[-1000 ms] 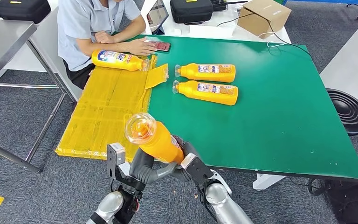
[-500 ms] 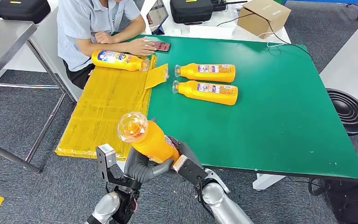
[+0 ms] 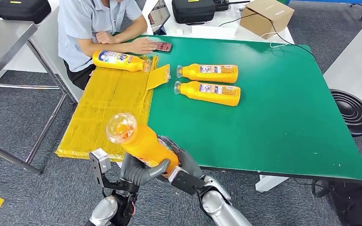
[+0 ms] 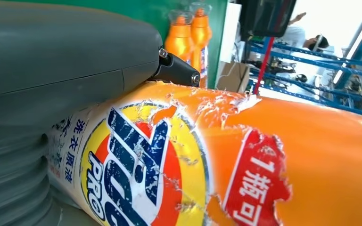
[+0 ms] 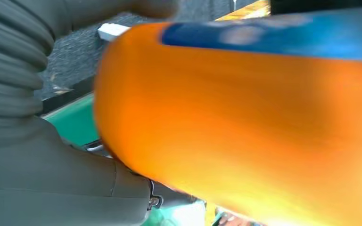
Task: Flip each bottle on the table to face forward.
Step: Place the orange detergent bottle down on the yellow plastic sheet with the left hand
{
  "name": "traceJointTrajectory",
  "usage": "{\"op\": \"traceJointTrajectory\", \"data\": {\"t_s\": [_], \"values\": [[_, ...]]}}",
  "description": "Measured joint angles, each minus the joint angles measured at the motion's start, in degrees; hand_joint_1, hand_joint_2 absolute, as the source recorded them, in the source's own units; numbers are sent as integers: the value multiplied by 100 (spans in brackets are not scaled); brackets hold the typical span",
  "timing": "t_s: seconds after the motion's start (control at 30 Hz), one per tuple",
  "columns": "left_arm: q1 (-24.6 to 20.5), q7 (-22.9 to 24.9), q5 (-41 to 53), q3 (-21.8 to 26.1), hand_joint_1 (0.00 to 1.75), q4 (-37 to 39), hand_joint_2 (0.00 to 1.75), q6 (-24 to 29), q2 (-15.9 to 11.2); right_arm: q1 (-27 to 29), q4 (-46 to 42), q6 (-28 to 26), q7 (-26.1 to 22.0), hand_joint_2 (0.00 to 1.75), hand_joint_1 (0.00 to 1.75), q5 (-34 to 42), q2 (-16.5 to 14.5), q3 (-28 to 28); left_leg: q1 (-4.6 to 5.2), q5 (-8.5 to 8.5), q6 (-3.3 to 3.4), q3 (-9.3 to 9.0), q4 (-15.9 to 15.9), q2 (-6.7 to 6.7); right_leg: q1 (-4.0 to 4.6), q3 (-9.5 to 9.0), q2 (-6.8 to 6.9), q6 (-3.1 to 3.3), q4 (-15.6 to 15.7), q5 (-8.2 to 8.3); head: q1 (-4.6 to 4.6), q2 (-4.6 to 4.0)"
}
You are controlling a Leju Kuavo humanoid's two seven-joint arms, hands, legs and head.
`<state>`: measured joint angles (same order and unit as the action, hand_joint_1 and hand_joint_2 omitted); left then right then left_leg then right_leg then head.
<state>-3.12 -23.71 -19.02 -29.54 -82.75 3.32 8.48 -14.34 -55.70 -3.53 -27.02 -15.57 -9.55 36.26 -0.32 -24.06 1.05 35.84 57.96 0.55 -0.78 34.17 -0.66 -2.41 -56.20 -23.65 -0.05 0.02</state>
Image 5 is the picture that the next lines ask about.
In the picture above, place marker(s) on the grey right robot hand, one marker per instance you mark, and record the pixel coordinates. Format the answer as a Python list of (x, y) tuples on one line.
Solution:
[(59, 187)]

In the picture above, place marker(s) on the green table mat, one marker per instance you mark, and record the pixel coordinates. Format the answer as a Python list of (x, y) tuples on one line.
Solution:
[(74, 121)]

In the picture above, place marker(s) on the white table leg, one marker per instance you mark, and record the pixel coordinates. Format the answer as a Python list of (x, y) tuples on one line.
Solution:
[(112, 31)]

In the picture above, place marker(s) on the yellow taped cardboard sheet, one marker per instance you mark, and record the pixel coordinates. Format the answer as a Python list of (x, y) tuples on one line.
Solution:
[(249, 11)]

